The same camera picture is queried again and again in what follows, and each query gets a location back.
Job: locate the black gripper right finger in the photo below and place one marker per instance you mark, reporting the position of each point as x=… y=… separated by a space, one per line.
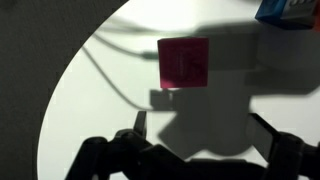
x=290 y=156

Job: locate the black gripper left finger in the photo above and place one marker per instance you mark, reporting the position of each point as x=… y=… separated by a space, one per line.
x=126 y=150

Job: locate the purple toy block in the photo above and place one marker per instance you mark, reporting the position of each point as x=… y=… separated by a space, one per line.
x=183 y=63

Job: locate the blue toy block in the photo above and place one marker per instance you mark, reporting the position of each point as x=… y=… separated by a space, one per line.
x=270 y=13

